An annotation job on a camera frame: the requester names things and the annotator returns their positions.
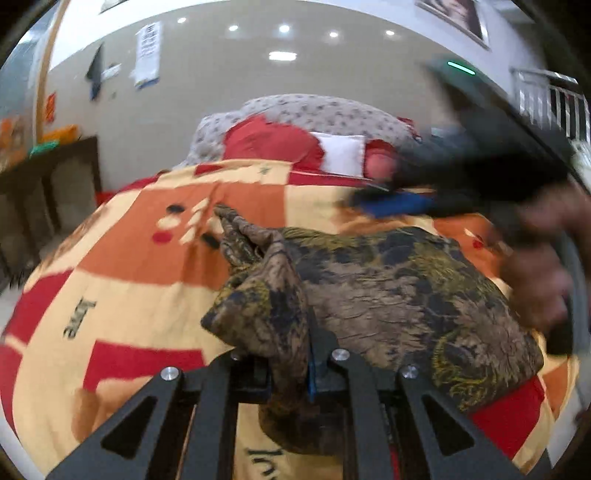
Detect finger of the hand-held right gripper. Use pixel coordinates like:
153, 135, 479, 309
346, 182, 444, 220

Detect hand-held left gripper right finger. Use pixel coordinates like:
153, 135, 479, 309
307, 314, 552, 480

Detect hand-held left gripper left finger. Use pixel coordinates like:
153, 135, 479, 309
46, 351, 273, 480

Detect floral patterned dark garment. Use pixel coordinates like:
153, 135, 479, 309
201, 205, 546, 455

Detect person's right hand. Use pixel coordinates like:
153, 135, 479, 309
501, 203, 585, 354

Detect small red heart cushion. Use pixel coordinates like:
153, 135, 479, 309
362, 138, 407, 181

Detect white pillow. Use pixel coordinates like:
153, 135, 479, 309
309, 131, 365, 178

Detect metal railing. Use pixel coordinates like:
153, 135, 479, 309
510, 67, 591, 144

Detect large red heart cushion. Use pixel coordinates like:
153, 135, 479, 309
224, 115, 326, 174

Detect orange cream printed blanket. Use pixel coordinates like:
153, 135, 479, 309
0, 159, 583, 480

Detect recessed ceiling lights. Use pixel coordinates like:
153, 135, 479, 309
175, 16, 398, 63

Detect dark wooden table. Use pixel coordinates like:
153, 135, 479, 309
0, 136, 102, 287

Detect orange plastic basket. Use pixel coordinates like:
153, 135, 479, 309
41, 124, 79, 144

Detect dark hanging cloth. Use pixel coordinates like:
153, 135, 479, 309
85, 44, 106, 100

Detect framed wall picture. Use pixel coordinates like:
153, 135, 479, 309
416, 0, 490, 49

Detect white blue wall poster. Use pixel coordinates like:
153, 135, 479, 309
134, 21, 162, 88

